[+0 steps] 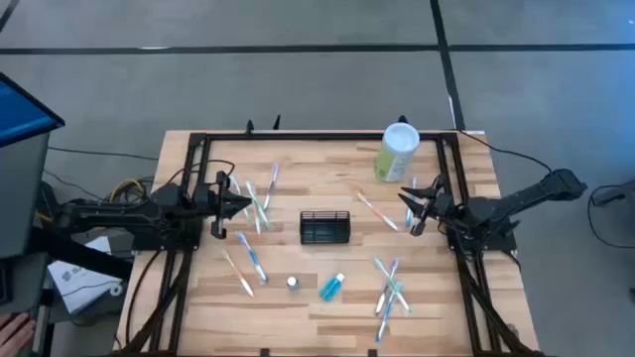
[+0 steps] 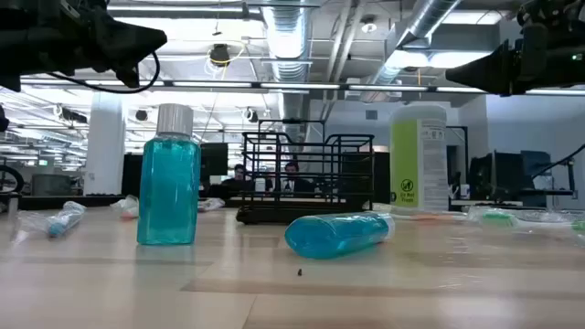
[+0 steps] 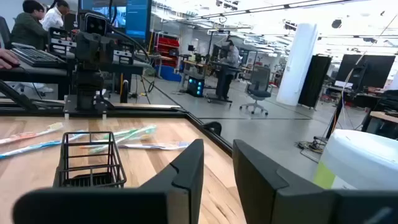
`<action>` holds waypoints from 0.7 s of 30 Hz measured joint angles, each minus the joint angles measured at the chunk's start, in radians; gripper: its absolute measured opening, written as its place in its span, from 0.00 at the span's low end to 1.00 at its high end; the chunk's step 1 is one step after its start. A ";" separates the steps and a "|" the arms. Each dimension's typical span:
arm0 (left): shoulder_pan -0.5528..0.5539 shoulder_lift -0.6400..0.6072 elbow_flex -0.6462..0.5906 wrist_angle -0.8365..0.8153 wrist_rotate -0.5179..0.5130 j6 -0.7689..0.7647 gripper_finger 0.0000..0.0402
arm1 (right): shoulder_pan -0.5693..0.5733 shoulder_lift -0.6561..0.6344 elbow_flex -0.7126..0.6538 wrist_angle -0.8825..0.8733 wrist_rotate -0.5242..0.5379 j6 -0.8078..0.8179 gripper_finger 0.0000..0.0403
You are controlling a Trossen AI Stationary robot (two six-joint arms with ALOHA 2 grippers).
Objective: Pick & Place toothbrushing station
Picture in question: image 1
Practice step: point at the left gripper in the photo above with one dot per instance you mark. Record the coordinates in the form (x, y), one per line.
(213, 205)

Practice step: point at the purple toothbrush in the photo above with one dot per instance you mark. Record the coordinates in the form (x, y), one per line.
(382, 299)

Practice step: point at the blue screen monitor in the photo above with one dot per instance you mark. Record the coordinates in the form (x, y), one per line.
(25, 114)

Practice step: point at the blue mouthwash bottle white cap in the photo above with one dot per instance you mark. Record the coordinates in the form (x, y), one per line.
(292, 283)
(331, 289)

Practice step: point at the black aluminium table frame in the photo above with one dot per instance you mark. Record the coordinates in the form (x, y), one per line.
(322, 136)

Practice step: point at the toothbrushes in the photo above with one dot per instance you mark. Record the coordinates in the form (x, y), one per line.
(271, 186)

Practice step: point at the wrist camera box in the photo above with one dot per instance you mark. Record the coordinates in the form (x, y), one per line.
(224, 179)
(439, 182)

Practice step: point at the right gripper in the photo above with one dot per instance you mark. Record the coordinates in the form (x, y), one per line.
(439, 205)

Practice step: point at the white paper booklet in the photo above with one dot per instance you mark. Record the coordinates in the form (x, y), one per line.
(79, 285)

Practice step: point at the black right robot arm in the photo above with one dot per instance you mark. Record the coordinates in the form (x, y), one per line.
(521, 198)

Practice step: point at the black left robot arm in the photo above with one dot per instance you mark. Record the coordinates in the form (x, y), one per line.
(124, 215)

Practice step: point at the wipes canister green label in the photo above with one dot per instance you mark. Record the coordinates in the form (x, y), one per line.
(397, 154)

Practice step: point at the black bracket pad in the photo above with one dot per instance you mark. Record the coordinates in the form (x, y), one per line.
(372, 353)
(264, 353)

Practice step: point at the green toothbrush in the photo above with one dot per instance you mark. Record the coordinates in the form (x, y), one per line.
(392, 283)
(236, 183)
(258, 203)

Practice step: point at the black desk beam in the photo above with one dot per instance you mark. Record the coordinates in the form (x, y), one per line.
(84, 257)

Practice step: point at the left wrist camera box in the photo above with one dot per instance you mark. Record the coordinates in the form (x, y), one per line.
(224, 179)

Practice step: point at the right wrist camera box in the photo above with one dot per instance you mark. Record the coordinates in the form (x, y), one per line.
(439, 182)

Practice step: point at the person's hand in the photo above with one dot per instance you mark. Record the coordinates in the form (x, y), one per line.
(15, 334)

